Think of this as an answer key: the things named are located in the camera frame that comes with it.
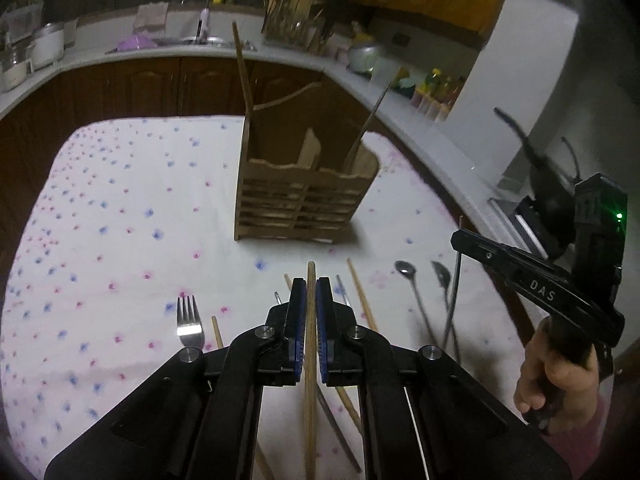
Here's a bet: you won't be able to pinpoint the counter utensil drying rack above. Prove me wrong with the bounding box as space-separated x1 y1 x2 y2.
262 0 328 55

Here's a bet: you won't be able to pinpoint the steel chopstick in caddy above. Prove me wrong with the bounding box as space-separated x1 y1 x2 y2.
342 65 410 174

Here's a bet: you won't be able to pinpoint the white electric pot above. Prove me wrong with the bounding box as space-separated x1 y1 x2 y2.
1 44 32 92

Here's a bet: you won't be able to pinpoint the wooden chopstick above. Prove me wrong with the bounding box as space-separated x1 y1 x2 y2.
304 261 317 480
335 387 362 434
232 21 254 146
346 258 378 332
212 315 276 480

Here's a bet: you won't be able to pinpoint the wooden chopstick in caddy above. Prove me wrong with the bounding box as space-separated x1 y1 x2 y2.
232 21 254 146

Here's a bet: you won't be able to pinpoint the steel spoon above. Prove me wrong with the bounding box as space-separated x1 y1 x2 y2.
432 261 461 364
394 260 439 346

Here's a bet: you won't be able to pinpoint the steel fork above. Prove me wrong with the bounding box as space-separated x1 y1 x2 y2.
176 296 205 350

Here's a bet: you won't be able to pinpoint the grey dish cloth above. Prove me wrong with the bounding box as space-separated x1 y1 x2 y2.
132 2 169 32

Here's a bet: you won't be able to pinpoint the white floral tablecloth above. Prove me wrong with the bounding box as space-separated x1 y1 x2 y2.
0 114 551 480

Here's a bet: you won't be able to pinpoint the condiment bottles group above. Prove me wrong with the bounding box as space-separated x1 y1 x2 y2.
410 68 466 122

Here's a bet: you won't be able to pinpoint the black wok with handle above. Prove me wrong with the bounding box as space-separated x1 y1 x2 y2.
494 107 580 262

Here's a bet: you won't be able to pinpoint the wooden utensil caddy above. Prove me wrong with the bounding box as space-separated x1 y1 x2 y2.
234 78 380 243

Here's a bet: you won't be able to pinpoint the wooden chopstick beside fork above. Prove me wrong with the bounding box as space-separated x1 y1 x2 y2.
212 315 276 480

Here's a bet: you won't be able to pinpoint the silver rice cooker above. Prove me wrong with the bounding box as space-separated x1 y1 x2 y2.
347 41 385 74

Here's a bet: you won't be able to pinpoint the steel spoon left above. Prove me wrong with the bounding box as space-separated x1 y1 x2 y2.
394 260 439 346

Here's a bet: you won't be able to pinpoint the person's right hand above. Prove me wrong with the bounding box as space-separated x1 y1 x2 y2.
513 318 600 436

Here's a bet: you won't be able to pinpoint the wooden base cabinets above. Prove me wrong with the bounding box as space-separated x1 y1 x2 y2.
1 56 534 344

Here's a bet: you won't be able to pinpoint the steel spoon right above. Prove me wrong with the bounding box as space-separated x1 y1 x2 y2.
432 261 461 364

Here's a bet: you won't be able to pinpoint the steel chopstick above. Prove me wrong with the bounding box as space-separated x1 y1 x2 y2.
316 385 362 474
342 65 410 174
335 274 350 307

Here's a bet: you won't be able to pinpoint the chrome sink faucet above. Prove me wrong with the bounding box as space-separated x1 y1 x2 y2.
180 0 210 44

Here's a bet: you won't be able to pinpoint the white rice cooker pot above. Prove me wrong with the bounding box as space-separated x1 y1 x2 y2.
30 23 65 72

